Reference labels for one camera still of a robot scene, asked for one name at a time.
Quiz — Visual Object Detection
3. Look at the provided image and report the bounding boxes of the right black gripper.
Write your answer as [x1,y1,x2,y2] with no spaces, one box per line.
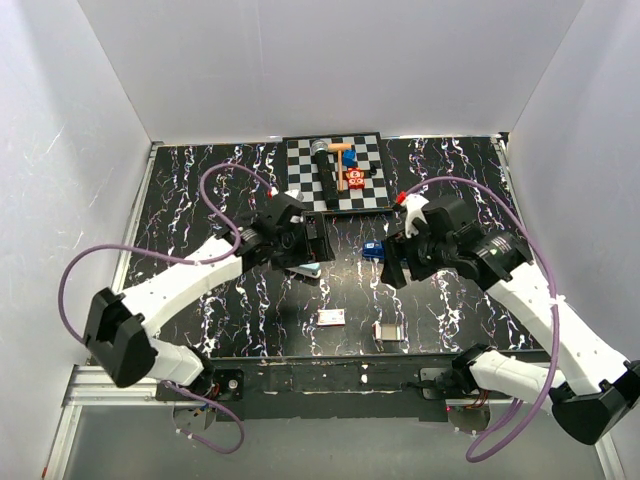
[378,220,455,290]

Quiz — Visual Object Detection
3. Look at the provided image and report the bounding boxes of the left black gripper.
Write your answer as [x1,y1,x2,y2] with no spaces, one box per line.
[273,213,334,270]

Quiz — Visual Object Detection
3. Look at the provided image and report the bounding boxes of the light blue stapler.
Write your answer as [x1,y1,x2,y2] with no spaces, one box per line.
[290,263,322,279]

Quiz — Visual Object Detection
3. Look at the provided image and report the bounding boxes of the blue black stapler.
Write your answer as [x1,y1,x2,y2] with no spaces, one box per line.
[362,240,385,260]

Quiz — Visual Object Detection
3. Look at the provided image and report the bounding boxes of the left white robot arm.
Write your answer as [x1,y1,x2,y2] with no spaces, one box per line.
[83,193,335,400]

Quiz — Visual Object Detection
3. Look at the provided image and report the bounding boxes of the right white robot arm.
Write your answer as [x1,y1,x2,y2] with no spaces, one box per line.
[381,193,639,445]

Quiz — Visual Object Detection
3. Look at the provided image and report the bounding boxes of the red white staple box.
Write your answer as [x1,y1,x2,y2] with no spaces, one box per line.
[317,309,346,327]

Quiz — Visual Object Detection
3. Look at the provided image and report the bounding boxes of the open staple box tray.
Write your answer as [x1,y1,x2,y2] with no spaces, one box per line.
[374,323,405,342]

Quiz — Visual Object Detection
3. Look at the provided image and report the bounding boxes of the black white checkerboard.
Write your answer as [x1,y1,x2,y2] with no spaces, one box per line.
[284,132,392,214]

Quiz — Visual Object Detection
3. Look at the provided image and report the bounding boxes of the red toy figure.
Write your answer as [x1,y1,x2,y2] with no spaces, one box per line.
[345,168,366,190]

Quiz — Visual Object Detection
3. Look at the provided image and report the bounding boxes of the black microphone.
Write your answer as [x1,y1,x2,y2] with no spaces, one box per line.
[310,139,339,210]

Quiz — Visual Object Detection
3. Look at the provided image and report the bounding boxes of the blue toy block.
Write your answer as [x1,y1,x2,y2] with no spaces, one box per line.
[342,149,357,169]

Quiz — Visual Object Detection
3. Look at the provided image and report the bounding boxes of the wooden toy hammer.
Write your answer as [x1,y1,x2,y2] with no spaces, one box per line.
[328,143,351,192]

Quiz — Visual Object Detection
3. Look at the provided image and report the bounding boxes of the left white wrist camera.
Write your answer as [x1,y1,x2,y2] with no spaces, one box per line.
[276,189,305,210]

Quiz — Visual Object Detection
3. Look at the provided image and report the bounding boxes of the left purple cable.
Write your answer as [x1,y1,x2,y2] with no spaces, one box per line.
[58,162,277,454]

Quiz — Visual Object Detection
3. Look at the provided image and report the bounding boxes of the purple cable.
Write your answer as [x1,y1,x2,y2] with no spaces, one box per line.
[394,176,569,464]
[58,162,277,454]

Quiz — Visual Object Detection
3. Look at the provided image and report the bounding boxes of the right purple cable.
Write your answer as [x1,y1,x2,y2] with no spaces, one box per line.
[394,176,569,464]

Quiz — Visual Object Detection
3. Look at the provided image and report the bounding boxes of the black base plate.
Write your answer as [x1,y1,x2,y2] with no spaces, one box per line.
[154,349,551,424]

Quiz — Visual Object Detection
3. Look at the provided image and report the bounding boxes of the aluminium frame rail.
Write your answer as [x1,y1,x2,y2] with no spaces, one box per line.
[41,141,164,479]

